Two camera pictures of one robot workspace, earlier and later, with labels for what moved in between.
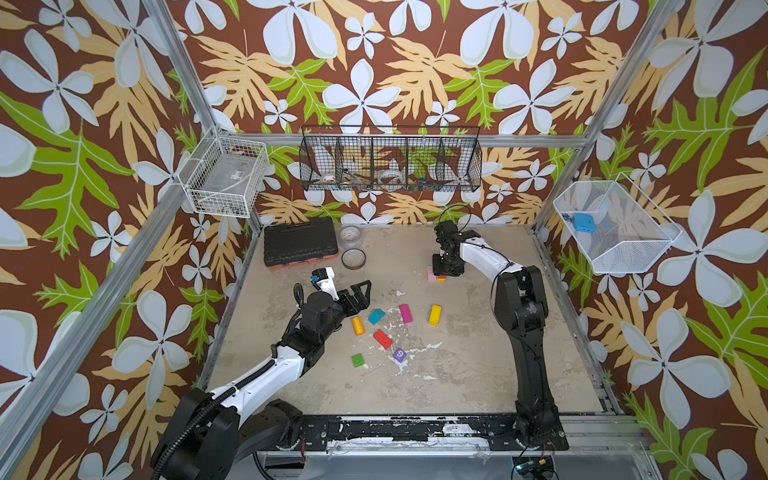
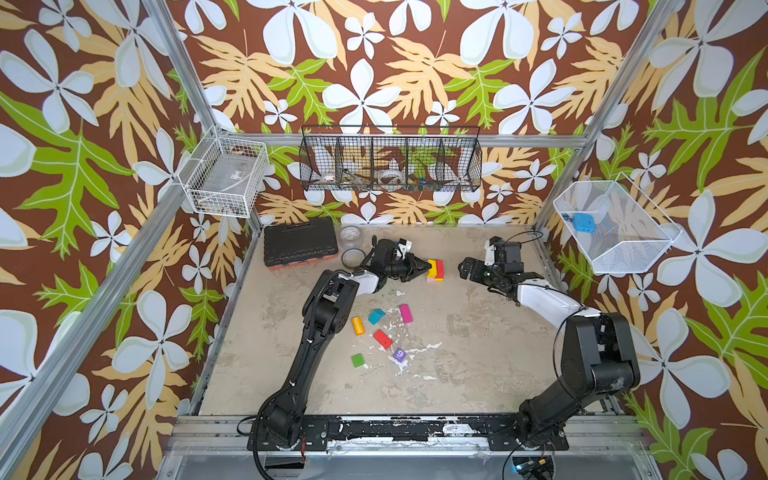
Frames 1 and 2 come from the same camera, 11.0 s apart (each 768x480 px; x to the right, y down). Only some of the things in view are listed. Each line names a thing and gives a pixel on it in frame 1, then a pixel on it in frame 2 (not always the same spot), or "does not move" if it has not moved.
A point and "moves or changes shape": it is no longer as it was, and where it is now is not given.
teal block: (376, 316) does not move
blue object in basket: (584, 222) does not move
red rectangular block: (383, 339) does not move
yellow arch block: (435, 315) moves or changes shape
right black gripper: (447, 264) -> (477, 270)
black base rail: (534, 429) does not move
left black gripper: (361, 301) -> (413, 266)
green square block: (358, 360) does not move
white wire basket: (225, 174) does not move
